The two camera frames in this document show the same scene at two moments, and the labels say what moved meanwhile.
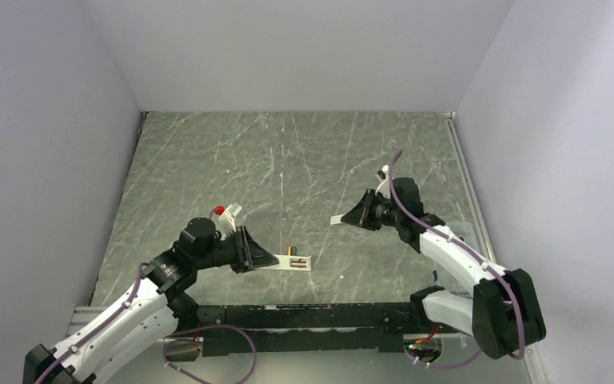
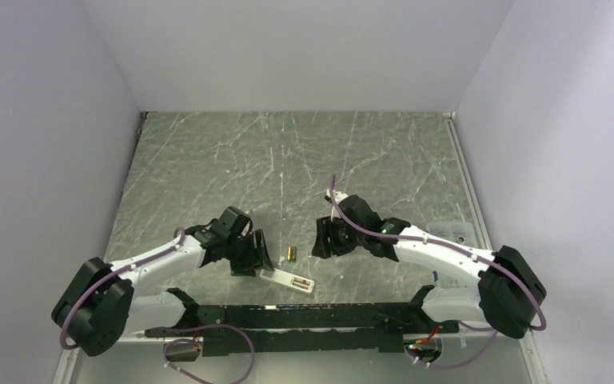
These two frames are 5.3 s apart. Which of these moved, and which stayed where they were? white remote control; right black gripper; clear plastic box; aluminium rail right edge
Moved: right black gripper; white remote control
Stayed: aluminium rail right edge; clear plastic box
